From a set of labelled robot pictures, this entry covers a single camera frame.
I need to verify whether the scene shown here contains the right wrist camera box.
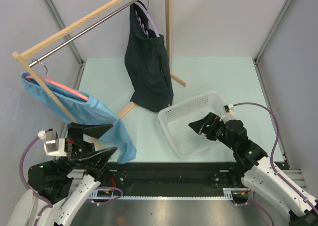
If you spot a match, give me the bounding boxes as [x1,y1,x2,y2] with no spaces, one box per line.
[221,104,236,123]

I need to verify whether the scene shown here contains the metal hanging rod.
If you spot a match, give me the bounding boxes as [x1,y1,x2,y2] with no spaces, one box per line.
[22,0,138,68]

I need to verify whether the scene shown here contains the wooden clothes rack frame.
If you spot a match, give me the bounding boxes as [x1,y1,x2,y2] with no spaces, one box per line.
[12,0,172,123]

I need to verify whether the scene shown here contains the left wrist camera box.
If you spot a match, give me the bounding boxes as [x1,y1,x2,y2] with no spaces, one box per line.
[37,129,67,157]

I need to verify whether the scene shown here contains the white cable duct strip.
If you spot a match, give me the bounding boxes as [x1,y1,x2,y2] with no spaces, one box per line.
[87,189,250,202]

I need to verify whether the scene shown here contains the lilac plastic hanger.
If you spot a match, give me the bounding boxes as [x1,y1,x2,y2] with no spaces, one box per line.
[135,0,160,37]

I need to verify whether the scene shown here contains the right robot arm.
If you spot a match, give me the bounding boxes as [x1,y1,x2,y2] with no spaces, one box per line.
[188,112,318,226]

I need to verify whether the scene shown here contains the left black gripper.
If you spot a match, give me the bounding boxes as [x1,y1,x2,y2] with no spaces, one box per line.
[57,121,118,177]

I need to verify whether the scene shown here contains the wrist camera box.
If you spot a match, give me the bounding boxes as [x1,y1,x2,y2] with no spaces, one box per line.
[221,104,236,123]
[37,129,67,157]

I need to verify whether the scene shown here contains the pink plastic hanger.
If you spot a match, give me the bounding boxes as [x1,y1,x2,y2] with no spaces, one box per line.
[21,67,89,102]

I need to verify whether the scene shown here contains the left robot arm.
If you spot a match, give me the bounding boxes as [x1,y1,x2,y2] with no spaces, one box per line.
[8,123,123,226]

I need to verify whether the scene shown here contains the white plastic laundry basket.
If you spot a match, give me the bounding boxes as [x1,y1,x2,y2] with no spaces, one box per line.
[158,91,226,158]

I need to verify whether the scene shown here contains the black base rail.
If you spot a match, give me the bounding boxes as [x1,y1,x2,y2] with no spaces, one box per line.
[101,162,243,197]

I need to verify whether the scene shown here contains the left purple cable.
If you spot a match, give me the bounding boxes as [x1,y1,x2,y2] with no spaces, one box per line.
[19,134,54,209]

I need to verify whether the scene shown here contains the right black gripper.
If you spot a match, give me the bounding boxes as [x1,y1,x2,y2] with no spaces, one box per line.
[188,112,236,151]

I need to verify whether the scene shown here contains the dark navy shorts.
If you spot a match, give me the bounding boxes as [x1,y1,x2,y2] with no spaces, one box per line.
[124,3,174,113]

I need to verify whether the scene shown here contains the light blue mesh shorts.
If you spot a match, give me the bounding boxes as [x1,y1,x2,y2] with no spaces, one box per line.
[20,72,138,165]

